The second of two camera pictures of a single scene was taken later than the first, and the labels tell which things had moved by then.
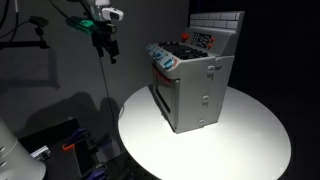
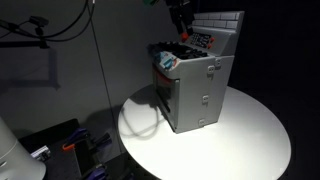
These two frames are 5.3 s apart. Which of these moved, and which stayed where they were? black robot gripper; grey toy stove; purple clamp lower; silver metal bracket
Moved: black robot gripper
Stayed: purple clamp lower; silver metal bracket; grey toy stove
